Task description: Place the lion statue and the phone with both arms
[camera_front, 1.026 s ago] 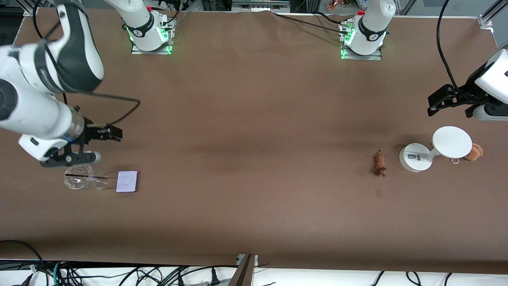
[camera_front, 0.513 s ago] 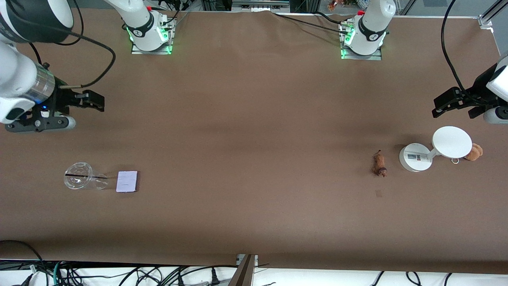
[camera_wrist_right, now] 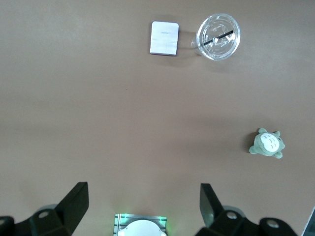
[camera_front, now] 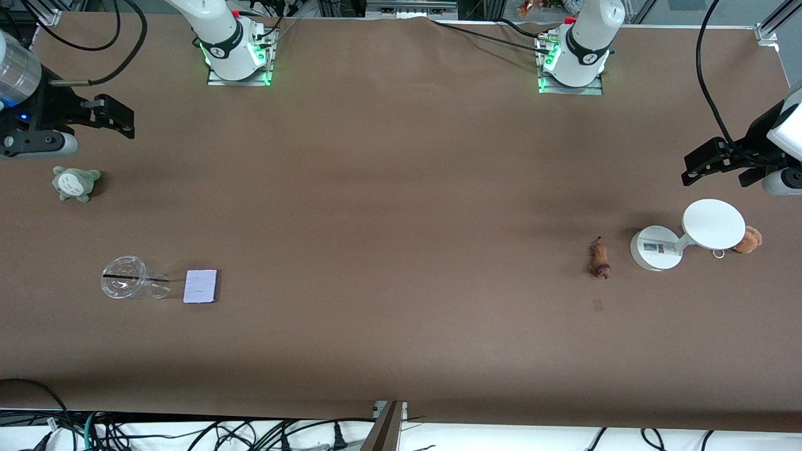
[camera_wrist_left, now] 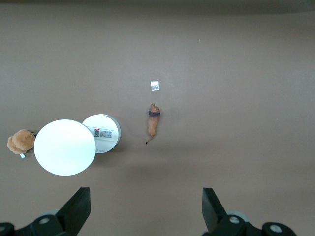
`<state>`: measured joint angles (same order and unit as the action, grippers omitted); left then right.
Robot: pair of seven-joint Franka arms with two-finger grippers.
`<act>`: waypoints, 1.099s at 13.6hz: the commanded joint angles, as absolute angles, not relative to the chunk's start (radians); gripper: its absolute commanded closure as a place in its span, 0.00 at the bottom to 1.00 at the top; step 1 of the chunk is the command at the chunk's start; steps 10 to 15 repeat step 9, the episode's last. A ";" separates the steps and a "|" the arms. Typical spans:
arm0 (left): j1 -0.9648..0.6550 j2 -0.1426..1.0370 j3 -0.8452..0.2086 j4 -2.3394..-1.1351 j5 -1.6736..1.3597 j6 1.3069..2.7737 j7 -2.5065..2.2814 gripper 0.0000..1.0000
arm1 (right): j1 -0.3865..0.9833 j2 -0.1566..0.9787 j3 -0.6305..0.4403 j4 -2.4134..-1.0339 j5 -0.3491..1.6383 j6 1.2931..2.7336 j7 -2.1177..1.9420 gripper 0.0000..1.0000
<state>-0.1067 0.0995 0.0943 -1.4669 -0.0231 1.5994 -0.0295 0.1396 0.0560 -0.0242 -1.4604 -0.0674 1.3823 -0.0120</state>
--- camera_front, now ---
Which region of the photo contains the small brown plush toy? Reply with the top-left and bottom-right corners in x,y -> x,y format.
587,236 -> 612,279

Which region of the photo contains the white round desk lamp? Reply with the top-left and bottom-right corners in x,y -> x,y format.
630,199 -> 746,271

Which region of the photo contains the grey-green plush toy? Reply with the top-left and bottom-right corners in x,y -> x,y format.
52,166 -> 102,203

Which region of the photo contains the clear plastic cup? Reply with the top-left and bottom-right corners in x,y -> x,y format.
100,255 -> 171,300

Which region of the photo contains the brown table cover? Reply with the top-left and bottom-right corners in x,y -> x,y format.
0,13 -> 802,433

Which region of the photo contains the brown teddy bear keychain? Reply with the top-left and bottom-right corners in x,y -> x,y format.
732,226 -> 763,254

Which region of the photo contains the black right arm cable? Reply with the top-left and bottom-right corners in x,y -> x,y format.
22,0 -> 148,86

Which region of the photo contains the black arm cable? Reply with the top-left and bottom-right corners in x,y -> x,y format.
697,0 -> 762,167
22,0 -> 148,86

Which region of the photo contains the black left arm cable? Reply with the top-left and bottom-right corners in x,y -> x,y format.
697,0 -> 762,167

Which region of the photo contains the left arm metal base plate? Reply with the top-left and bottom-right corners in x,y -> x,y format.
537,34 -> 603,96

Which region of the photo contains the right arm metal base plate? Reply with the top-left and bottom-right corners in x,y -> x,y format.
207,28 -> 276,86

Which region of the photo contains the black cable across table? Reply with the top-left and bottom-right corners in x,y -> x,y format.
429,18 -> 552,51

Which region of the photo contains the thick black looped cable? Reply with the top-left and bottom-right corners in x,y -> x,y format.
0,378 -> 71,433

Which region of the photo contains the aluminium frame post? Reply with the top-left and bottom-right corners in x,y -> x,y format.
360,401 -> 409,451

